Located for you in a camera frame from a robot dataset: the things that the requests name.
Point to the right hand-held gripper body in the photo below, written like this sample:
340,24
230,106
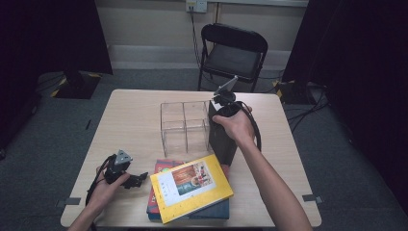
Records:
226,102

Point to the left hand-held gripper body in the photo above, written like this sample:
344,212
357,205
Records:
114,170

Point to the red illustrated book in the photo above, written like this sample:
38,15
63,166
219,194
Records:
162,168

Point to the black book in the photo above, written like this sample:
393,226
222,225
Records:
221,144

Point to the clear acrylic book rack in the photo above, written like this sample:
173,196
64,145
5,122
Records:
184,128

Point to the yellow book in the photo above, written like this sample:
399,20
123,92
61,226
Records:
192,189

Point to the blue book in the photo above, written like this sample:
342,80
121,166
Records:
211,211

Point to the person's left hand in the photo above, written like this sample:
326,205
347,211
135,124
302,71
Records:
102,194

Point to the person's right hand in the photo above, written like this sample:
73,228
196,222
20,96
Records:
239,126

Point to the black folding chair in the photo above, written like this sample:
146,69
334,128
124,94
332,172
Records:
234,59

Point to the grey tape strip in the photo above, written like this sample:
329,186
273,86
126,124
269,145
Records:
72,201
309,198

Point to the black stand base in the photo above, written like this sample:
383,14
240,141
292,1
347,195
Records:
292,93
77,86

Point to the dark curtain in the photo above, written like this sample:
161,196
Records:
48,32
352,48

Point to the white wall socket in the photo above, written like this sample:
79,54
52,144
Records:
196,5

